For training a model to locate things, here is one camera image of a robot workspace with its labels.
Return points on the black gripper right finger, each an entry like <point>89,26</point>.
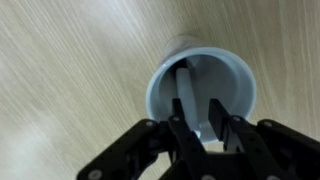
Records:
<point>260,146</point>

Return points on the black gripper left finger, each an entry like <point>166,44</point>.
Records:
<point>173,146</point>

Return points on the white marker with black tip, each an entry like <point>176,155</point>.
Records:
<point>187,96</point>

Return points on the white paper cup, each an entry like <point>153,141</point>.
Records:
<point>230,86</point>

